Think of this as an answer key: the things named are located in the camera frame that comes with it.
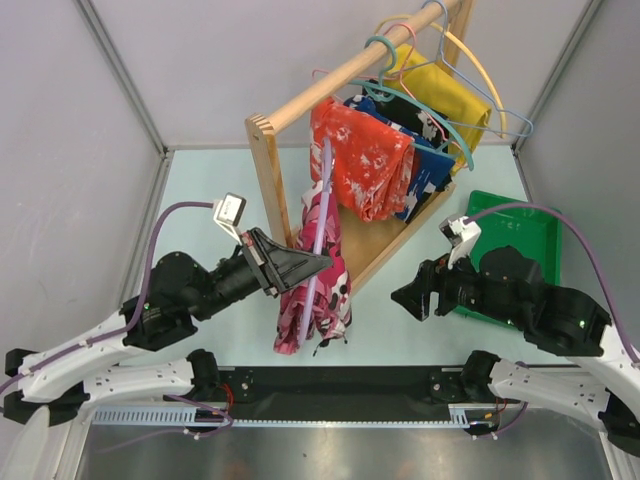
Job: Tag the light blue wire hanger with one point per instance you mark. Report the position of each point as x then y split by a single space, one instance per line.
519 126

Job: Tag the blue patterned trousers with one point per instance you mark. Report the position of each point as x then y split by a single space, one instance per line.
431 166

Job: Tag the pink camouflage trousers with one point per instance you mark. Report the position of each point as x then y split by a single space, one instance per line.
331 313

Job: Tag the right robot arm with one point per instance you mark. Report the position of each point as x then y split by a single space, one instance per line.
510 288

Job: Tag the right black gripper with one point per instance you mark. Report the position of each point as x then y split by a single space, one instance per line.
432 275

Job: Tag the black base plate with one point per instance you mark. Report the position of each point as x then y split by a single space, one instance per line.
343 393

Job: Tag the pink hanger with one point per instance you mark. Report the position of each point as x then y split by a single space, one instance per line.
428 84

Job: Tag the white cable duct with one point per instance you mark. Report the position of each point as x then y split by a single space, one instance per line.
193 417

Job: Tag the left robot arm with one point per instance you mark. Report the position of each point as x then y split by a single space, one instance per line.
178 293

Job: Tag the purple hanger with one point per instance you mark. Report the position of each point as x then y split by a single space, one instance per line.
327 169

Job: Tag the yellow trousers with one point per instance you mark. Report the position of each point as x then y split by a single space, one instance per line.
476 119

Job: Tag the orange white trousers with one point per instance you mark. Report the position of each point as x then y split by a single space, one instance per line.
373 159

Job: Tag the black white trousers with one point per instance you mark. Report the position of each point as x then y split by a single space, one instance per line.
409 116

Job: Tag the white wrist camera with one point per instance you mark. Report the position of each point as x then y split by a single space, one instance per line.
227 214
462 234

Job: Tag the green plastic tray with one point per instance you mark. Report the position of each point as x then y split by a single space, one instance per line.
535 234

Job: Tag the wooden clothes rack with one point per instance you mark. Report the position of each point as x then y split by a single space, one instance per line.
367 247

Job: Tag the yellow hanger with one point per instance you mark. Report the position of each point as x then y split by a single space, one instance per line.
493 95

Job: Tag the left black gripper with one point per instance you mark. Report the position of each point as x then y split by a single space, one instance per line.
274 267

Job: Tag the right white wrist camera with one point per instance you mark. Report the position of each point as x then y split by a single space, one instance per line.
462 234

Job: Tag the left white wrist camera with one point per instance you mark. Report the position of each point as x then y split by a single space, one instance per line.
227 214

